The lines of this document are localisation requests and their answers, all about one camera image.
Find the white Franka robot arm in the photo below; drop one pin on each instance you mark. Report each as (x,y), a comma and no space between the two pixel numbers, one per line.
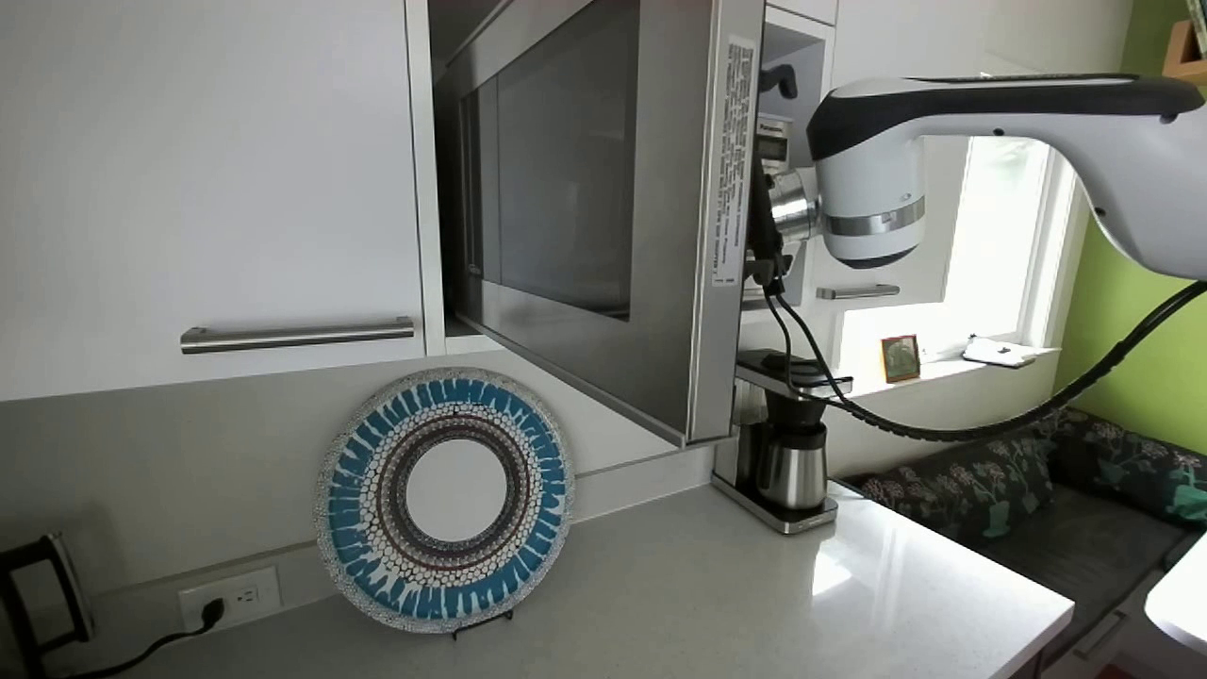
(869,200)

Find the blue patterned decorative plate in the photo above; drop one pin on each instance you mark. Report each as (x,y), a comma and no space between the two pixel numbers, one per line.
(447,505)

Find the silver microwave oven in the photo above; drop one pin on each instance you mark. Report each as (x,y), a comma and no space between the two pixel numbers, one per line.
(772,139)

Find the black plate stand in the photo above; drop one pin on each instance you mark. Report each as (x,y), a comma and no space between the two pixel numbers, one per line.
(462,632)

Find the black steel coffee maker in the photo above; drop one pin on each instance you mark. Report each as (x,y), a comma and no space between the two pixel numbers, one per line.
(793,464)

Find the dark framed picture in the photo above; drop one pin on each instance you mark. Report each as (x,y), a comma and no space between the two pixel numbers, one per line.
(899,360)

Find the dark floral cushion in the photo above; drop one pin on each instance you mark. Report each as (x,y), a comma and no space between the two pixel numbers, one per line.
(965,492)

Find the white paper stack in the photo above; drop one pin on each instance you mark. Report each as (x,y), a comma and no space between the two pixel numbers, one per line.
(1004,354)

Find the white framed window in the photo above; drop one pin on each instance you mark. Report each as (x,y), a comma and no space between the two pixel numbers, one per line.
(1004,249)

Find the dark bench seat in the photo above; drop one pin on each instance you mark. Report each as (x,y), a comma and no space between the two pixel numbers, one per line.
(1078,552)

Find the green floral cushion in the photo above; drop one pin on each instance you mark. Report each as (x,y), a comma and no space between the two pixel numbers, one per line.
(1133,464)

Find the black metal stand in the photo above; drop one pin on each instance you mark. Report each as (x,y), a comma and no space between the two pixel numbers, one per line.
(7,618)

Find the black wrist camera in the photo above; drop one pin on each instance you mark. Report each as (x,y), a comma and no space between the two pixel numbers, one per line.
(764,238)

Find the white wall outlet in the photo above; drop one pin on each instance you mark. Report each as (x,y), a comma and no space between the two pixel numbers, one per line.
(246,593)

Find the small wooden wall shelf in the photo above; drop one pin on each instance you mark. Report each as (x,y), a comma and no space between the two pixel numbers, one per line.
(1188,52)

